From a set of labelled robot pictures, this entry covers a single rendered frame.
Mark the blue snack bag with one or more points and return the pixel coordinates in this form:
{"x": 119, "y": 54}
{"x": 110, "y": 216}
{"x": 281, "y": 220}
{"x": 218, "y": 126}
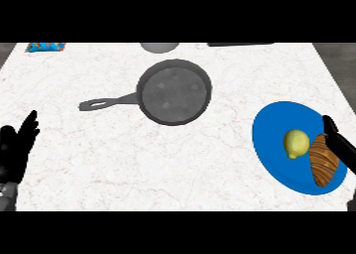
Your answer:
{"x": 45, "y": 47}

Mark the dark grey frying pan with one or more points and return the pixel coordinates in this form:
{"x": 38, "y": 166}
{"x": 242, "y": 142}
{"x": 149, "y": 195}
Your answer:
{"x": 174, "y": 92}

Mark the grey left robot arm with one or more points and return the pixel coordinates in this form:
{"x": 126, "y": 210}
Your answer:
{"x": 2, "y": 198}

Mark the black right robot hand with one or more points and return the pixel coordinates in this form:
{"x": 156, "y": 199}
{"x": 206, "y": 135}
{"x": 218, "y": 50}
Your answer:
{"x": 343, "y": 147}

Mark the grey round bowl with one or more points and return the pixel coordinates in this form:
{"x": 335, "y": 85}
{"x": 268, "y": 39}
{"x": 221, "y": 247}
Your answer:
{"x": 159, "y": 47}

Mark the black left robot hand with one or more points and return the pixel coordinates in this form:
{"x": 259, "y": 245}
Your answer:
{"x": 13, "y": 155}

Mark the yellow lemon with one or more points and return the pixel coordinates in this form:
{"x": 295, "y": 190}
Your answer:
{"x": 296, "y": 143}

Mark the flat black object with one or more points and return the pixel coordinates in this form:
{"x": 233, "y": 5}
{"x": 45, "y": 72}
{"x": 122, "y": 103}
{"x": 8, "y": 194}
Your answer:
{"x": 239, "y": 44}

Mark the blue plate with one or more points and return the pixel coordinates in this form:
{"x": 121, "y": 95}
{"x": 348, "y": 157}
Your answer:
{"x": 279, "y": 149}

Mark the brown croissant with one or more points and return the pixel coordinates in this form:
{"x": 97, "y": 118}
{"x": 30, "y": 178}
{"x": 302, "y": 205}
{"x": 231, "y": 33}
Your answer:
{"x": 323, "y": 162}

